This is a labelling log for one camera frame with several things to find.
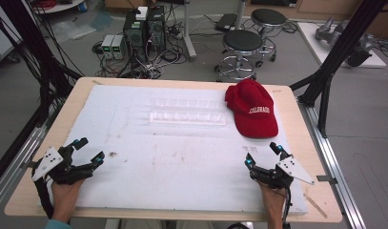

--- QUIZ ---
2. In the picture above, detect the tangle of floor cables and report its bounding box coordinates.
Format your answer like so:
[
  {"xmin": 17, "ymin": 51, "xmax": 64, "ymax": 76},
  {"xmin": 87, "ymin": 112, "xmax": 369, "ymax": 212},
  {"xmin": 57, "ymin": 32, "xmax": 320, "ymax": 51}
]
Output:
[{"xmin": 92, "ymin": 18, "xmax": 195, "ymax": 80}]

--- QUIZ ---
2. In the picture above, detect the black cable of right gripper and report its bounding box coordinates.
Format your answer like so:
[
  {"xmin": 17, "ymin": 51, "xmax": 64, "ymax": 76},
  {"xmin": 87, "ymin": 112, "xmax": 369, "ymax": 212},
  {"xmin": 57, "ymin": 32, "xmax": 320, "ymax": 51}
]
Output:
[{"xmin": 281, "ymin": 186, "xmax": 294, "ymax": 229}]

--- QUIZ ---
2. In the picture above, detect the clear plastic sheet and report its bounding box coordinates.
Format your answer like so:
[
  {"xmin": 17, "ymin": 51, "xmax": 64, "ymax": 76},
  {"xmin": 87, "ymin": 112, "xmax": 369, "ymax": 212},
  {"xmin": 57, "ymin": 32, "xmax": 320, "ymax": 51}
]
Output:
[{"xmin": 51, "ymin": 19, "xmax": 98, "ymax": 41}]

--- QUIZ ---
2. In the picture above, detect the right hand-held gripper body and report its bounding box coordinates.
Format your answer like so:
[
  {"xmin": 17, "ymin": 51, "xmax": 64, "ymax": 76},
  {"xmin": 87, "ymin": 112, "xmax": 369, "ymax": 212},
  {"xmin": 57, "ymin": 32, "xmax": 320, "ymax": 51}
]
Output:
[{"xmin": 250, "ymin": 156, "xmax": 316, "ymax": 191}]

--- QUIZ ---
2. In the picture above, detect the flat black device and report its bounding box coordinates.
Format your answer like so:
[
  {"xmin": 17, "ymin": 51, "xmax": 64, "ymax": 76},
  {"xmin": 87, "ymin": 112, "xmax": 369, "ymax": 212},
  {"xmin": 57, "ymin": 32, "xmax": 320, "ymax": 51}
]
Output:
[{"xmin": 214, "ymin": 12, "xmax": 238, "ymax": 32}]

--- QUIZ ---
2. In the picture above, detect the white floor board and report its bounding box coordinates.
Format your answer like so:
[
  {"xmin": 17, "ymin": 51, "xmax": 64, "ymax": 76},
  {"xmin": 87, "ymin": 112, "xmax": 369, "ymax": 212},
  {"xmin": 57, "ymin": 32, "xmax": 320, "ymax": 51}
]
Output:
[{"xmin": 296, "ymin": 21, "xmax": 388, "ymax": 70}]

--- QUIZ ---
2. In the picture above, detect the metal bracket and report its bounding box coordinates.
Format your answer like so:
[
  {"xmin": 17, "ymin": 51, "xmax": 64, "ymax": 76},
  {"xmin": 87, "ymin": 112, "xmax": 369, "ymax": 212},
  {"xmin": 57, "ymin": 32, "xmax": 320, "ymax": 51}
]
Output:
[{"xmin": 316, "ymin": 175, "xmax": 338, "ymax": 186}]

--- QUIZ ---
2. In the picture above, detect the person's left hand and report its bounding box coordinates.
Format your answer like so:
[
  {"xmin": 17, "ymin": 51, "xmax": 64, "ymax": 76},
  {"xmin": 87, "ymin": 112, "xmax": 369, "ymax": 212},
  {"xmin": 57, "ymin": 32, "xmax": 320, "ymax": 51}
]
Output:
[{"xmin": 50, "ymin": 177, "xmax": 87, "ymax": 223}]

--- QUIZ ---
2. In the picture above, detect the small black round stool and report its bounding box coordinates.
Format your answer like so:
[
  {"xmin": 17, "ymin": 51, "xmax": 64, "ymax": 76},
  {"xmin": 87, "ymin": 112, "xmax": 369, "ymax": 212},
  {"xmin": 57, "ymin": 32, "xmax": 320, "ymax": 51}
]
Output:
[{"xmin": 250, "ymin": 8, "xmax": 288, "ymax": 69}]

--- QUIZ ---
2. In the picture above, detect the person's right hand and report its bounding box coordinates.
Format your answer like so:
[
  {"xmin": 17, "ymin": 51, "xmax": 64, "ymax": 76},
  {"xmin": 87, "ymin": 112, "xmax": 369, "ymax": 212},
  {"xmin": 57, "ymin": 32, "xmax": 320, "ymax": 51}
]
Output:
[{"xmin": 258, "ymin": 181, "xmax": 289, "ymax": 221}]

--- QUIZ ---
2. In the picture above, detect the aluminium rail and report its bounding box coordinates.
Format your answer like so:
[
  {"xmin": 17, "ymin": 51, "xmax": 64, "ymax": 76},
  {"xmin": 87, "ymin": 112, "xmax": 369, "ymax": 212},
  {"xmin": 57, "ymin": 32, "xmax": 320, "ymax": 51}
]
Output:
[
  {"xmin": 0, "ymin": 109, "xmax": 56, "ymax": 211},
  {"xmin": 296, "ymin": 96, "xmax": 368, "ymax": 229}
]

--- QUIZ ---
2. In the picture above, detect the black strap of left gripper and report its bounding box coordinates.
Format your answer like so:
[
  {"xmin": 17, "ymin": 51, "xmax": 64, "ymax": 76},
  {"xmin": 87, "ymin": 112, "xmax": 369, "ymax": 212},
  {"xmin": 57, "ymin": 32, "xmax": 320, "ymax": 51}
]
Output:
[{"xmin": 32, "ymin": 177, "xmax": 56, "ymax": 219}]

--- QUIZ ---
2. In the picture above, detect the round white table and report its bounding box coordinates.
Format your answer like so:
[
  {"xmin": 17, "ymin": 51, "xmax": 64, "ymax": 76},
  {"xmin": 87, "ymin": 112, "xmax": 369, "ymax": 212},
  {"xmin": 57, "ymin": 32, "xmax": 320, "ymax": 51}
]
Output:
[{"xmin": 32, "ymin": 0, "xmax": 86, "ymax": 15}]

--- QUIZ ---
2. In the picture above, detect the black computer tower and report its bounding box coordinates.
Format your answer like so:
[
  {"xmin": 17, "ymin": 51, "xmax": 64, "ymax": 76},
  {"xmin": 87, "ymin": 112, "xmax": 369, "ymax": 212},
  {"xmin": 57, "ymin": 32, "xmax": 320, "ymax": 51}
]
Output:
[
  {"xmin": 122, "ymin": 9, "xmax": 150, "ymax": 62},
  {"xmin": 146, "ymin": 5, "xmax": 167, "ymax": 53}
]

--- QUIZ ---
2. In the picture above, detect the large black round stool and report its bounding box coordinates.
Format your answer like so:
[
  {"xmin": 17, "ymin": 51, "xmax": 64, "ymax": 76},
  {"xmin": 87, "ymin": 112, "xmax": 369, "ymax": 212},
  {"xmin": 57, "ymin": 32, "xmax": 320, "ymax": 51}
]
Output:
[{"xmin": 214, "ymin": 29, "xmax": 265, "ymax": 83}]

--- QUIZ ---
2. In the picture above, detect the white box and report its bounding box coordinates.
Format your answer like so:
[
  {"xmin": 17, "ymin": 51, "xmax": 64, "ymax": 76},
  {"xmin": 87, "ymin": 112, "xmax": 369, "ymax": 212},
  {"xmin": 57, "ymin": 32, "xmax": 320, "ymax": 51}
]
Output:
[{"xmin": 134, "ymin": 6, "xmax": 149, "ymax": 21}]

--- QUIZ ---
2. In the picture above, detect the grey power supply unit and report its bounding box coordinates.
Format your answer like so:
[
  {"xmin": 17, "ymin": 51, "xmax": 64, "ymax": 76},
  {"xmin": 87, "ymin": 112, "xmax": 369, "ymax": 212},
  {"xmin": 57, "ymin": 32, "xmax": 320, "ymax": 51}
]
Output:
[
  {"xmin": 111, "ymin": 34, "xmax": 127, "ymax": 61},
  {"xmin": 100, "ymin": 33, "xmax": 115, "ymax": 60}
]

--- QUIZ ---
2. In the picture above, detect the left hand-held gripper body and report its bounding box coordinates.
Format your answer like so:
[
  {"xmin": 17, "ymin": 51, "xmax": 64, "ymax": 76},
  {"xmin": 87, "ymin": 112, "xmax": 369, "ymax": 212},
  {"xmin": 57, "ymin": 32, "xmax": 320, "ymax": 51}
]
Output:
[{"xmin": 31, "ymin": 144, "xmax": 94, "ymax": 186}]

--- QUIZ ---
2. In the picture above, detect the strip of tan tape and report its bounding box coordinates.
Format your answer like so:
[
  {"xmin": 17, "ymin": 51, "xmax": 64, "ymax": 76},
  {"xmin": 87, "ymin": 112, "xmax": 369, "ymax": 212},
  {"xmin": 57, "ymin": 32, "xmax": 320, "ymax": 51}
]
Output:
[{"xmin": 302, "ymin": 192, "xmax": 329, "ymax": 219}]

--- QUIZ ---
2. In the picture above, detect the white foam mat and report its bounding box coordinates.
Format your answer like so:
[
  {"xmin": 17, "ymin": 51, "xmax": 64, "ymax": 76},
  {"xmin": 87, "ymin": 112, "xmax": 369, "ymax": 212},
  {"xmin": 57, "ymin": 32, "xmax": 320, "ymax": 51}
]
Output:
[{"xmin": 38, "ymin": 84, "xmax": 310, "ymax": 215}]

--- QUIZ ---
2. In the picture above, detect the black metal frame strut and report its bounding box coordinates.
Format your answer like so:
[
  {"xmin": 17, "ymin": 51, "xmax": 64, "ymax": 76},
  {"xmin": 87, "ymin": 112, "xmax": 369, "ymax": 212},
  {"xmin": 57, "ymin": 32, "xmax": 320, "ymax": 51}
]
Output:
[{"xmin": 289, "ymin": 0, "xmax": 388, "ymax": 138}]

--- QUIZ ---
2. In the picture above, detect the bundle of black cables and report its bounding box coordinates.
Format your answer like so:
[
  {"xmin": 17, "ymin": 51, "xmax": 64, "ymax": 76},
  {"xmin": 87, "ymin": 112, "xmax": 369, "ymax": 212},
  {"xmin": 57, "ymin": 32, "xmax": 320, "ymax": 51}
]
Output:
[{"xmin": 0, "ymin": 0, "xmax": 85, "ymax": 128}]

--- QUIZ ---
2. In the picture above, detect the red baseball cap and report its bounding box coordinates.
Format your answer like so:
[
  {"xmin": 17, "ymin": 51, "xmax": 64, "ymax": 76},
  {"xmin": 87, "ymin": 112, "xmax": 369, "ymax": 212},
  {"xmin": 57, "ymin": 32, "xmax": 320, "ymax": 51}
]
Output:
[{"xmin": 224, "ymin": 78, "xmax": 279, "ymax": 139}]

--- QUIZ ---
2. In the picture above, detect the grey metal stand leg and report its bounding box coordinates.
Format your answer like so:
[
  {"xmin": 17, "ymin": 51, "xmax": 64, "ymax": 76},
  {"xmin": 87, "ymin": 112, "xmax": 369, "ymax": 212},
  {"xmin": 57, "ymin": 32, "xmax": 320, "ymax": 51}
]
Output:
[{"xmin": 181, "ymin": 0, "xmax": 198, "ymax": 62}]

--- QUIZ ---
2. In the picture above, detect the clear plastic rack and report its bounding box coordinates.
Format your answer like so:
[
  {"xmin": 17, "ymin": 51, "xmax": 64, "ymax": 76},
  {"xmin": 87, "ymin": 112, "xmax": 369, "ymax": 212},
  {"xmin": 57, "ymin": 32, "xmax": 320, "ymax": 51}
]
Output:
[{"xmin": 148, "ymin": 96, "xmax": 228, "ymax": 126}]

